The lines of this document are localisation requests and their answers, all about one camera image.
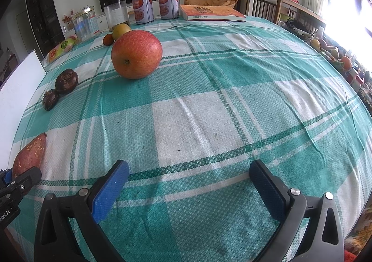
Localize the long brown sweet potato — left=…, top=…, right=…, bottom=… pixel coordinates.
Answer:
left=12, top=132, right=47, bottom=178

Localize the dark wrinkled fruit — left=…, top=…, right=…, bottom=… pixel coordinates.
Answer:
left=42, top=88, right=59, bottom=111
left=55, top=69, right=78, bottom=95

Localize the large red apple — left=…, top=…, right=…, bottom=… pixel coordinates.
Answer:
left=111, top=30, right=163, bottom=80

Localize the small orange tangerine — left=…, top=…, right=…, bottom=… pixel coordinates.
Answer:
left=103, top=34, right=114, bottom=46

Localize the yellow green citrus fruit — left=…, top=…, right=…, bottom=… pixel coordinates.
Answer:
left=112, top=23, right=131, bottom=41

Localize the fruit pattern pillow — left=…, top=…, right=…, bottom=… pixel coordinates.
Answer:
left=47, top=35, right=78, bottom=63

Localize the teal plaid tablecloth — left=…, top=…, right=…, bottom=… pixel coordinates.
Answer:
left=8, top=18, right=371, bottom=261

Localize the red flower pot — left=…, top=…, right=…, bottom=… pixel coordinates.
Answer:
left=62, top=9, right=74, bottom=30

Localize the dark display cabinet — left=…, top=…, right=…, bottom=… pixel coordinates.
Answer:
left=25, top=0, right=64, bottom=57

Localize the clear jar gold lid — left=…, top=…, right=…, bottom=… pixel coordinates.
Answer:
left=72, top=5, right=100, bottom=43

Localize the clear jar black lid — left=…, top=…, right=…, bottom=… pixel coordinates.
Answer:
left=103, top=0, right=130, bottom=30

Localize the red food can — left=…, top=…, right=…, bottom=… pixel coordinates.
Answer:
left=132, top=0, right=154, bottom=25
left=159, top=0, right=179, bottom=20

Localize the wooden chair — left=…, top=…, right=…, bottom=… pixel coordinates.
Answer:
left=245, top=0, right=282, bottom=24

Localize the orange book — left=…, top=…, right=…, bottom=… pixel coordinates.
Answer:
left=180, top=5, right=246, bottom=22

